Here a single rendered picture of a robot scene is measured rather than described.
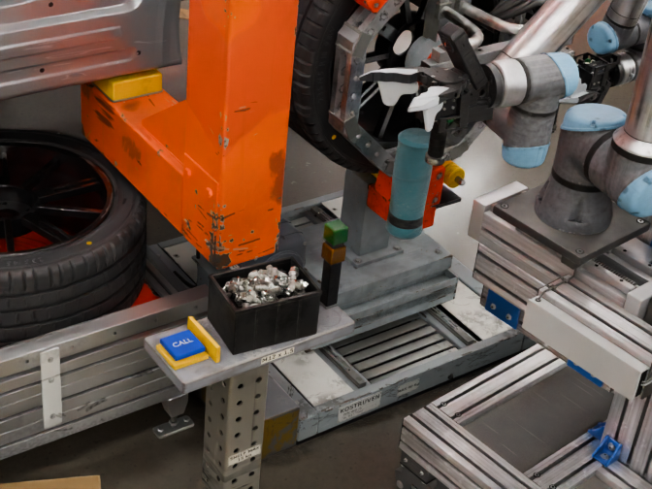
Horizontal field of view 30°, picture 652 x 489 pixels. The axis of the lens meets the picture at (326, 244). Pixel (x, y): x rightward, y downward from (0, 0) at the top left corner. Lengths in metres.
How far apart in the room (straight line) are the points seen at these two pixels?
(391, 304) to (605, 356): 1.08
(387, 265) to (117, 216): 0.79
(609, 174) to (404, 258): 1.15
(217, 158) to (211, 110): 0.10
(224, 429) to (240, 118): 0.69
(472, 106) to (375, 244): 1.37
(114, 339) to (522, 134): 1.12
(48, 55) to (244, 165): 0.56
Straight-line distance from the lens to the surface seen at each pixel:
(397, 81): 1.92
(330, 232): 2.58
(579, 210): 2.38
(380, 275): 3.21
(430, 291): 3.31
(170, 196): 2.77
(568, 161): 2.34
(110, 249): 2.77
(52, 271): 2.70
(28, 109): 4.40
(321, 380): 3.08
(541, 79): 1.98
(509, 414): 2.87
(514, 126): 2.03
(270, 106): 2.51
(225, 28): 2.39
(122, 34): 2.90
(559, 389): 2.98
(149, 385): 2.87
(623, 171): 2.23
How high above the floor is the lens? 2.05
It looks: 34 degrees down
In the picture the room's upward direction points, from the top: 6 degrees clockwise
